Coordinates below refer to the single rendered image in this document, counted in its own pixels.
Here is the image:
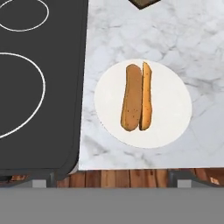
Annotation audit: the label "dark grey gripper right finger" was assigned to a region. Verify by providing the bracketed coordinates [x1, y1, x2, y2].
[168, 170, 224, 189]

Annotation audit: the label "black hob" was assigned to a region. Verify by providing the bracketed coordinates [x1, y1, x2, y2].
[0, 0, 89, 181]

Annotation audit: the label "dark brown object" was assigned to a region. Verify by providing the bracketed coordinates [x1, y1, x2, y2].
[128, 0, 162, 11]

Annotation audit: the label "brown hotdog bun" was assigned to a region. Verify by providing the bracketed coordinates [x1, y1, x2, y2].
[120, 61, 153, 133]

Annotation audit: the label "white round plate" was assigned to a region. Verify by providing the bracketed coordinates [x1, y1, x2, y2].
[94, 59, 193, 150]

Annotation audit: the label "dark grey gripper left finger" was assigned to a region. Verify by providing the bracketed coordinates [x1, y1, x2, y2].
[0, 171, 58, 189]

